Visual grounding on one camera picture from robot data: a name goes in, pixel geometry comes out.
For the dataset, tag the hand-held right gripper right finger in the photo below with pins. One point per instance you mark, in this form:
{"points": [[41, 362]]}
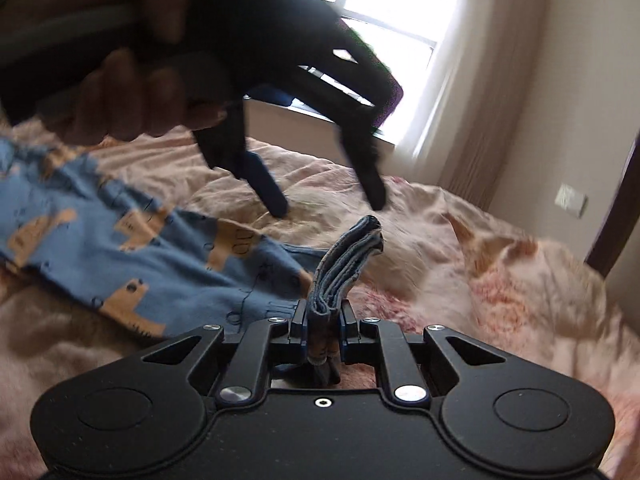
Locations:
{"points": [[346, 334]]}

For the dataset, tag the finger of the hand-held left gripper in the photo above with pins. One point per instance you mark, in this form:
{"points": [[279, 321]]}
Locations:
{"points": [[262, 180], [370, 175]]}

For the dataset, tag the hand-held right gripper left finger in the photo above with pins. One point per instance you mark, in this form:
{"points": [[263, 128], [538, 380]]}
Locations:
{"points": [[299, 332]]}

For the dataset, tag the blue patterned pants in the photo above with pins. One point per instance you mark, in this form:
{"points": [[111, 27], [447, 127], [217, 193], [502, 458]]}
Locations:
{"points": [[150, 270]]}

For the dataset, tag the person's left hand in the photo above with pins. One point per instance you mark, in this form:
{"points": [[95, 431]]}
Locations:
{"points": [[130, 100]]}

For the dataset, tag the white window sill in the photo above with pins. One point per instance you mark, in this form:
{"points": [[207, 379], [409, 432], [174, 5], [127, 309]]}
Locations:
{"points": [[310, 112]]}

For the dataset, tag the white sheer curtain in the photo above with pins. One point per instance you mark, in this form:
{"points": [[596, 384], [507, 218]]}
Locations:
{"points": [[440, 90]]}

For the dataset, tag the white framed window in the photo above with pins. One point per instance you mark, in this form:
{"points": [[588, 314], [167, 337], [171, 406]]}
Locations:
{"points": [[400, 10]]}

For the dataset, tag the pink floral blanket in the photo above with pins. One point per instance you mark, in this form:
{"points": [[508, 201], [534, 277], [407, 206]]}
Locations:
{"points": [[500, 285]]}

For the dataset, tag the beige pleated curtain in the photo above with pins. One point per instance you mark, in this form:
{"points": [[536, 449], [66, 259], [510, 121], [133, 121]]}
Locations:
{"points": [[510, 70]]}

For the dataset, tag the dark wooden furniture edge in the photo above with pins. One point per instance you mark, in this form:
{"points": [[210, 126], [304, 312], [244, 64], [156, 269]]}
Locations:
{"points": [[620, 210]]}

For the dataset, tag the white wall socket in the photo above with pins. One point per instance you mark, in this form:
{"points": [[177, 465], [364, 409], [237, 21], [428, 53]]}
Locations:
{"points": [[571, 200]]}

